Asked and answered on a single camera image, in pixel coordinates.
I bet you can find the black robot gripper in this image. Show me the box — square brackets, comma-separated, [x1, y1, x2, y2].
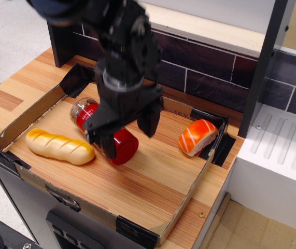
[84, 59, 163, 159]

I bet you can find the red-capped basil spice bottle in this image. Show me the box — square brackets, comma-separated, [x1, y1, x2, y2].
[70, 98, 139, 165]

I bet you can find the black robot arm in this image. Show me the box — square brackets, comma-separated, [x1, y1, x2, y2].
[30, 1, 164, 158]

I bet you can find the toy salmon nigiri sushi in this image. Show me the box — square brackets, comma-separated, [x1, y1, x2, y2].
[178, 119, 219, 157]

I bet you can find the toy bread loaf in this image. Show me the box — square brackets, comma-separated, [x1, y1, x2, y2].
[25, 129, 95, 165]

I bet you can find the black toy oven front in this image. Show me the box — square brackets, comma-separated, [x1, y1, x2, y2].
[46, 212, 129, 248]

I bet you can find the light wooden shelf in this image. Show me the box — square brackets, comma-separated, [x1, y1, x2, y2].
[140, 2, 265, 58]

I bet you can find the white toy sink drainboard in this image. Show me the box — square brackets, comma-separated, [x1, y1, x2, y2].
[229, 105, 296, 219]

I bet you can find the dark grey vertical post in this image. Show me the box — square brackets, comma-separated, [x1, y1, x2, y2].
[238, 1, 288, 138]

